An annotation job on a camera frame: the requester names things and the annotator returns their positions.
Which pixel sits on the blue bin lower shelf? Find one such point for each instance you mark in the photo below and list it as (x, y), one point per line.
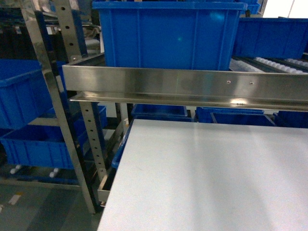
(233, 116)

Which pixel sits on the blue bin shelf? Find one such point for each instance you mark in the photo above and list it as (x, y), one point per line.
(280, 38)
(233, 116)

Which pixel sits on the blue bin centre shelf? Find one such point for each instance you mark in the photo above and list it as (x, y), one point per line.
(280, 38)

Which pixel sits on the large blue bin left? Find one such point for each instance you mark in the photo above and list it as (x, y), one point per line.
(192, 35)

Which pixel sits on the blue bin side rack lower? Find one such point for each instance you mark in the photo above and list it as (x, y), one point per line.
(37, 146)

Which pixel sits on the blue bin side rack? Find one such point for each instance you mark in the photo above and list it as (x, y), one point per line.
(37, 146)
(24, 95)

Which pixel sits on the white roller track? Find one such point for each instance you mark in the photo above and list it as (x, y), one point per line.
(291, 66)

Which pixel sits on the stainless steel shelf rail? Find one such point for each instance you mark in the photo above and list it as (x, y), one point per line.
(287, 92)

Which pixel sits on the steel perforated upright post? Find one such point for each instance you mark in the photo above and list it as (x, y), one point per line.
(75, 46)

